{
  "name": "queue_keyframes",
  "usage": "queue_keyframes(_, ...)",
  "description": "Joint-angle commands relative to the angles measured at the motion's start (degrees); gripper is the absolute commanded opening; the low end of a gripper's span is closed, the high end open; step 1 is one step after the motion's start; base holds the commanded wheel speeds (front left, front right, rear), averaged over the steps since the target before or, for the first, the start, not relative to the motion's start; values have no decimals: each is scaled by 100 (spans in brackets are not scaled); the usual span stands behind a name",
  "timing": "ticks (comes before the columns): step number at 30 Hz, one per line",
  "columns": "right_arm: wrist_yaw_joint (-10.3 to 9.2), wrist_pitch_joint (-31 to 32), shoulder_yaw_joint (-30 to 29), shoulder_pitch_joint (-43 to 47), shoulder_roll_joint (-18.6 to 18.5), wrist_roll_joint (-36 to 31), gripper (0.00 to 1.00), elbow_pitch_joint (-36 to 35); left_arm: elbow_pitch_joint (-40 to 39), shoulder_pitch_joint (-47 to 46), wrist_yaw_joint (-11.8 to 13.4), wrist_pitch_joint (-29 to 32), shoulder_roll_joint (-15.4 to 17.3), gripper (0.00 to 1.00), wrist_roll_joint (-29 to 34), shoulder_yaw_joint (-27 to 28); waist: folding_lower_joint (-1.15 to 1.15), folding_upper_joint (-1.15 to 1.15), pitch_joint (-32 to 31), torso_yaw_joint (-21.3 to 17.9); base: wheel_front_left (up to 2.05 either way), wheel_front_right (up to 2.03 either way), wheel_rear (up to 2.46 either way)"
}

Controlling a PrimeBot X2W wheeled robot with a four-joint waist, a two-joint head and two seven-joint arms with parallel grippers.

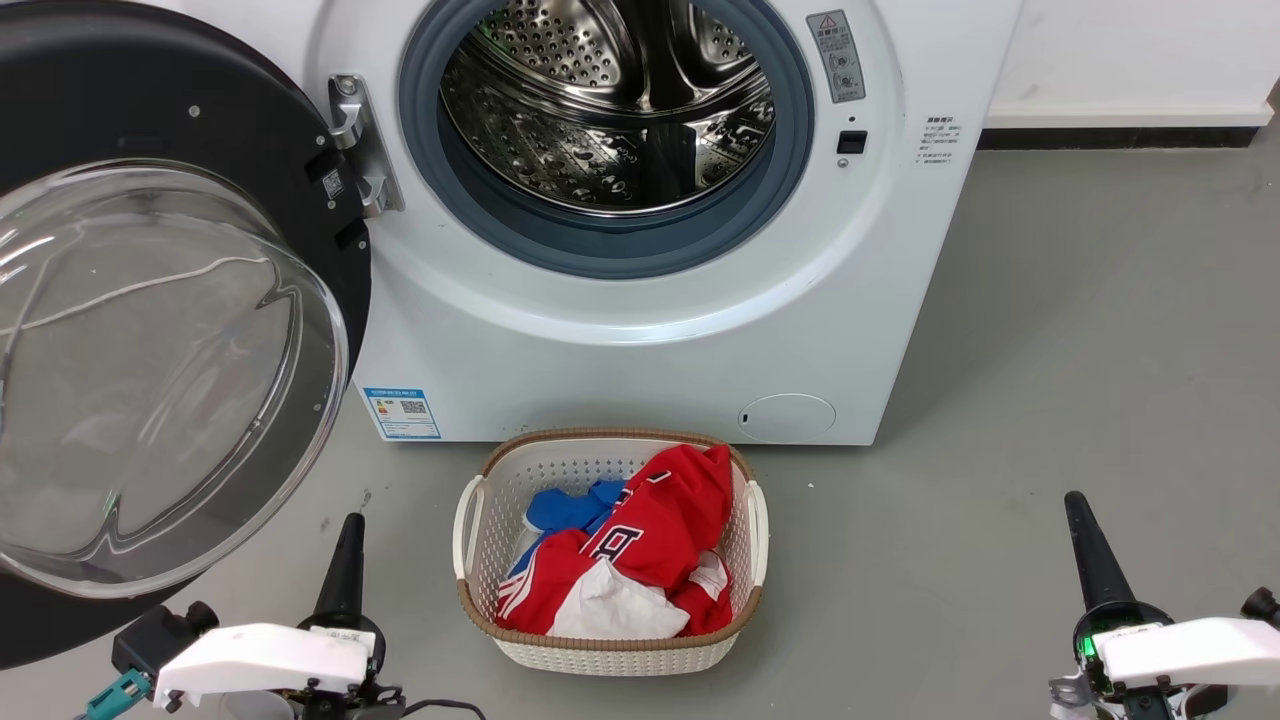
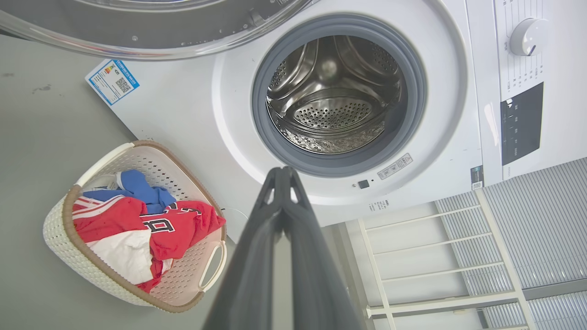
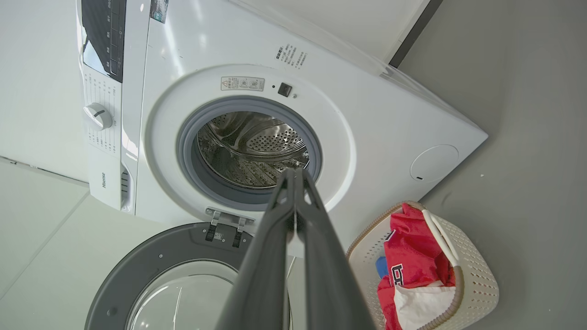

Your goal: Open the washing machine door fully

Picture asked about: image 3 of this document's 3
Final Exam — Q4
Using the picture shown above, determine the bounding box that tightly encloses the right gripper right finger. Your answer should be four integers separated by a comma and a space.
293, 168, 377, 330

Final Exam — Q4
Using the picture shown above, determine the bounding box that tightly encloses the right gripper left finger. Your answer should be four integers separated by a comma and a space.
216, 169, 296, 330

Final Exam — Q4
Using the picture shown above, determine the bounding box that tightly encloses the washer door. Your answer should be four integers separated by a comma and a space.
84, 222, 294, 330

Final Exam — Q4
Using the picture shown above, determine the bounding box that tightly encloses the metal door hinge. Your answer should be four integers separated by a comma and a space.
205, 207, 255, 248

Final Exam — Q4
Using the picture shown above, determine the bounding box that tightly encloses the white front-load washing machine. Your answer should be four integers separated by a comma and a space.
76, 0, 489, 257

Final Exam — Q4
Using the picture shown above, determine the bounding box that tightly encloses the red garment with white print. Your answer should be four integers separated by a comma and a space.
377, 203, 457, 330

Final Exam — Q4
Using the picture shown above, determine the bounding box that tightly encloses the white wicker laundry basket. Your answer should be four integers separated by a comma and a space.
345, 201, 499, 330

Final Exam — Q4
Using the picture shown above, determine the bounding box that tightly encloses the steel perforated washer drum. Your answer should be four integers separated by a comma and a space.
197, 111, 310, 189

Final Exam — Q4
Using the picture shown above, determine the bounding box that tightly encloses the round white filter cover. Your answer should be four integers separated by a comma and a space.
410, 144, 460, 182

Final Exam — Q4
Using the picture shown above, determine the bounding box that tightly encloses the white warning sticker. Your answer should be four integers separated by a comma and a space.
221, 76, 265, 92

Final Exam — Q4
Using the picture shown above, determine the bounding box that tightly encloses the white control knob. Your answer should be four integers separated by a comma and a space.
83, 103, 113, 132

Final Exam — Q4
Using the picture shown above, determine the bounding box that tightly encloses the black baseboard strip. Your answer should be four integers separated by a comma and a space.
389, 0, 444, 68

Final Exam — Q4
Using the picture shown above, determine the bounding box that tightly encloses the dark rectangular sticker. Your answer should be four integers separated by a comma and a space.
150, 0, 169, 24

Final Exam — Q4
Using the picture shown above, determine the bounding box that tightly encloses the black control display panel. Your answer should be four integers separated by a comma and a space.
81, 0, 127, 83

